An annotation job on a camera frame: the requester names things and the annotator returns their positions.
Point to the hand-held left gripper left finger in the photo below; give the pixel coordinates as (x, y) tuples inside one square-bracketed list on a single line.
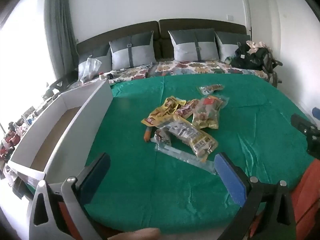
[(96, 177)]

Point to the long clear snack packet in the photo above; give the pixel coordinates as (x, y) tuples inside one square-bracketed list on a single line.
[(182, 156)]

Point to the white cardboard box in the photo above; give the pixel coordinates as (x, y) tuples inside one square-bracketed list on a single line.
[(62, 120)]

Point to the grey curtain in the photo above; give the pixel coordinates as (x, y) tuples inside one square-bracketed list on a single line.
[(60, 30)]

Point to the green yellow snack bag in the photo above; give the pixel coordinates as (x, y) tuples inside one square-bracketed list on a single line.
[(207, 112)]

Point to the floral bed sheet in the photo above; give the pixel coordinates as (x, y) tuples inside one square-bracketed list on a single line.
[(200, 67)]

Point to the small brown snack packet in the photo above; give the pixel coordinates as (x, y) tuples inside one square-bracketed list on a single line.
[(162, 137)]

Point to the row of assorted small items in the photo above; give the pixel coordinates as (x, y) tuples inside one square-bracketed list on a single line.
[(12, 140)]

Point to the small red-capped bottle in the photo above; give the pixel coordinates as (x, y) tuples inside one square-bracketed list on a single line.
[(101, 76)]

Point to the orange sausage stick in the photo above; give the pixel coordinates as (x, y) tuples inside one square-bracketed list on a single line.
[(148, 135)]

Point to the red and yellow snack packet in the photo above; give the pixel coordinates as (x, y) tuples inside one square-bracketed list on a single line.
[(187, 108)]

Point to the orange bed sheet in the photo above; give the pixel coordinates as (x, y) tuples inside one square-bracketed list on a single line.
[(307, 195)]

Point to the green blanket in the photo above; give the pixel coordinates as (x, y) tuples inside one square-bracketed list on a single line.
[(250, 135)]

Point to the blue object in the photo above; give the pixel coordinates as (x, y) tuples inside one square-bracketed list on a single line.
[(316, 113)]

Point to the dark chair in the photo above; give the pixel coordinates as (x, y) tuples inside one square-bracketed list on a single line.
[(58, 86)]

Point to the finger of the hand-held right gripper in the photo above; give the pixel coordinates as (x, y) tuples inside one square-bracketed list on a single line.
[(303, 125)]

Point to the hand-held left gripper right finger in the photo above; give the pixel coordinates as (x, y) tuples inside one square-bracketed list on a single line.
[(230, 180)]

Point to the dark brown headboard panel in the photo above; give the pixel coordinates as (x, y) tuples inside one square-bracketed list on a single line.
[(100, 40), (190, 25)]

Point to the white wall switch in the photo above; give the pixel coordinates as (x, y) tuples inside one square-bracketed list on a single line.
[(230, 17)]

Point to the floral cloth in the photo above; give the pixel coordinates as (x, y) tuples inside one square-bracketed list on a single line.
[(256, 45)]

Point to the clear plastic bag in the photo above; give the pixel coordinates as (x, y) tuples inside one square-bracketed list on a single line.
[(90, 67)]

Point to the black backpack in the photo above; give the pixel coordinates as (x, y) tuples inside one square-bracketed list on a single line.
[(252, 57)]

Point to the grey two-tone pillow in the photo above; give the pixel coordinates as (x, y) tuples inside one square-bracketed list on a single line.
[(132, 52), (192, 47), (226, 47), (105, 60)]

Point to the large yellow grey snack packet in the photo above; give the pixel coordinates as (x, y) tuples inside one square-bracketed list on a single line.
[(192, 135)]

